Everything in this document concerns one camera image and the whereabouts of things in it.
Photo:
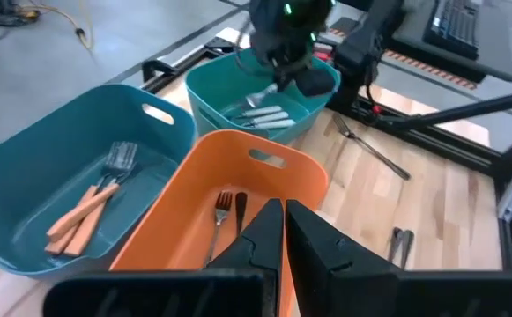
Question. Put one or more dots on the dark metal fork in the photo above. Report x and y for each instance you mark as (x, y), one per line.
(341, 125)
(222, 204)
(394, 242)

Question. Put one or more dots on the blue plastic bin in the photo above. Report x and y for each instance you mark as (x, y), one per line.
(17, 176)

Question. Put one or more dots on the dark floor mat orange edge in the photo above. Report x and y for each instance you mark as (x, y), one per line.
(414, 66)

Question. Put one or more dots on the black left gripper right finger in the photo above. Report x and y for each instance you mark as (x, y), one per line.
(317, 255)

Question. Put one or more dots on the orange plastic bin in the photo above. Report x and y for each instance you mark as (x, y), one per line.
(185, 211)

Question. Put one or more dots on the grey desk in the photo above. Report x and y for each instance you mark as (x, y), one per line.
(498, 61)

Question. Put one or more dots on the small red clip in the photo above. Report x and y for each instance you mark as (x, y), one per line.
(375, 109)

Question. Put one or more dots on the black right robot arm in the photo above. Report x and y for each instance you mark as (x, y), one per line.
(361, 44)

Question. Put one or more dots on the black slanted stand pole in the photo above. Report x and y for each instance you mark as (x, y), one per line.
(480, 105)

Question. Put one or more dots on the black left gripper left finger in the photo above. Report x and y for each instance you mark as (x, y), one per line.
(262, 246)

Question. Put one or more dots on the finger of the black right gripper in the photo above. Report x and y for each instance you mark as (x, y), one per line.
(286, 75)
(317, 83)

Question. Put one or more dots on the green plastic bin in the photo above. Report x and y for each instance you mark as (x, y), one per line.
(211, 88)

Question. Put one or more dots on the dark keyboard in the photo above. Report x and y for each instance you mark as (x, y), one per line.
(454, 26)

